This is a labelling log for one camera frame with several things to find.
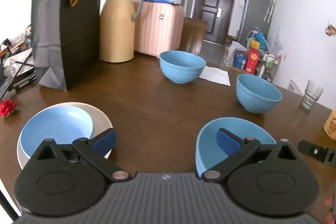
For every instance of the red paper flower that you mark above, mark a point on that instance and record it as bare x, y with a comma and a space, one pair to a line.
7, 107

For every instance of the cream white plate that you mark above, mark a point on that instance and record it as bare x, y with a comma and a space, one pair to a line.
100, 120

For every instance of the black paper gift bag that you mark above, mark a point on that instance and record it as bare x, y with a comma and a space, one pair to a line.
65, 39

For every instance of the dark brown door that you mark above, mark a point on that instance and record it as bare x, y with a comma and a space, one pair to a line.
217, 14

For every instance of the clear drinking glass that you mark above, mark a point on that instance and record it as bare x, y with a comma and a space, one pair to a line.
312, 94

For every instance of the grey refrigerator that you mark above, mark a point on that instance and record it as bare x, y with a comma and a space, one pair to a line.
257, 15

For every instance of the pink suitcase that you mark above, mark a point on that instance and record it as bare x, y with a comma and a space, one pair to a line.
158, 28

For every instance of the blue bowl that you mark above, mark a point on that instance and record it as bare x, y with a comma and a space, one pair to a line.
209, 154
256, 94
181, 67

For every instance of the pink artificial flowers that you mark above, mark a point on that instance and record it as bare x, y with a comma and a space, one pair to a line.
330, 30

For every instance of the blue box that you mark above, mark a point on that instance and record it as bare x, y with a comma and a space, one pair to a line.
240, 59

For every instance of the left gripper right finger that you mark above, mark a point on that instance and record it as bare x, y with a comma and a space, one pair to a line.
239, 151

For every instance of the wire storage rack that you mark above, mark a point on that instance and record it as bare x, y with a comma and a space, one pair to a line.
269, 66

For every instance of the light blue plate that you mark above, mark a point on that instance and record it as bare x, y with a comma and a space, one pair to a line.
64, 124

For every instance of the yellow thermos jug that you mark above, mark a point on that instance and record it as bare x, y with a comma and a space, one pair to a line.
117, 29

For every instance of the wooden chair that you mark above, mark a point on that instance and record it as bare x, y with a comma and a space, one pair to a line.
193, 33

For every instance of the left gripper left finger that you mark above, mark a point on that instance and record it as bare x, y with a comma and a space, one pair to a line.
92, 151

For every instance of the white paper napkin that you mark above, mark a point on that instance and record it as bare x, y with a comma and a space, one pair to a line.
215, 75

